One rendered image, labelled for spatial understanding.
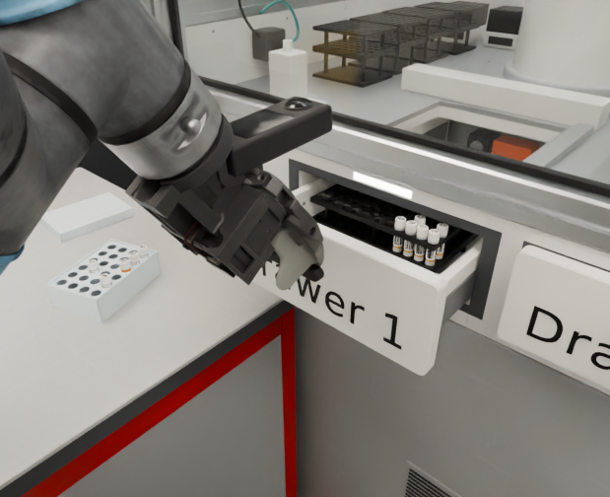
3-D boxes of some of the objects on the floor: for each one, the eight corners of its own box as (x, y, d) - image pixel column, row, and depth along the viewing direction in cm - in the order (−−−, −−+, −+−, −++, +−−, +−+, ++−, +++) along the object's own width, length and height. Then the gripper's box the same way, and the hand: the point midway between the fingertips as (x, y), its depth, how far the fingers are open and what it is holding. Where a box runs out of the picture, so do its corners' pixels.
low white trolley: (44, 873, 78) (-233, 640, 38) (-93, 578, 113) (-313, 293, 73) (305, 567, 115) (305, 283, 75) (141, 415, 150) (80, 166, 110)
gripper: (95, 176, 39) (235, 291, 56) (185, 223, 33) (311, 336, 50) (164, 89, 41) (279, 226, 58) (262, 118, 35) (359, 261, 52)
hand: (305, 248), depth 54 cm, fingers closed on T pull, 3 cm apart
